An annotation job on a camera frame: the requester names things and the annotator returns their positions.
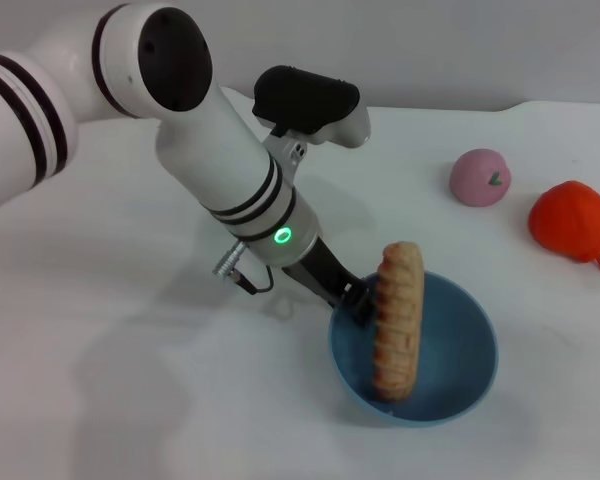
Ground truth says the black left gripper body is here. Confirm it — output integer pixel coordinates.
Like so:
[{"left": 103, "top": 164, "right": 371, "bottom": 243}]
[{"left": 281, "top": 238, "right": 369, "bottom": 314}]

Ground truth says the tan bread with brown stripes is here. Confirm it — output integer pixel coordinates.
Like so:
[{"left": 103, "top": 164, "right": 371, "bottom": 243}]
[{"left": 370, "top": 240, "right": 426, "bottom": 404}]

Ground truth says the blue ceramic bowl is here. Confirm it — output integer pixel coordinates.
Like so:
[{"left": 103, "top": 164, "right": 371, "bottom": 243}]
[{"left": 327, "top": 270, "right": 500, "bottom": 428}]

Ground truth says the pink peach toy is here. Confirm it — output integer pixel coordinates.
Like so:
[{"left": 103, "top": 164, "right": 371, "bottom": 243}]
[{"left": 448, "top": 148, "right": 512, "bottom": 208}]

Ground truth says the red bell pepper toy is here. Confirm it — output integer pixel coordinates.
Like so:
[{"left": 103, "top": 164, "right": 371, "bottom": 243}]
[{"left": 527, "top": 180, "right": 600, "bottom": 275}]

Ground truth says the silver left connector with cable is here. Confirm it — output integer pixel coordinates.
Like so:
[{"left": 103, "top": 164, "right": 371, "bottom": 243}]
[{"left": 210, "top": 240, "right": 274, "bottom": 296}]

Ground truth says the black grey left wrist camera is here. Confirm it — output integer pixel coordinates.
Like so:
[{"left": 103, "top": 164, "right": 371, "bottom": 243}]
[{"left": 251, "top": 64, "right": 372, "bottom": 150}]

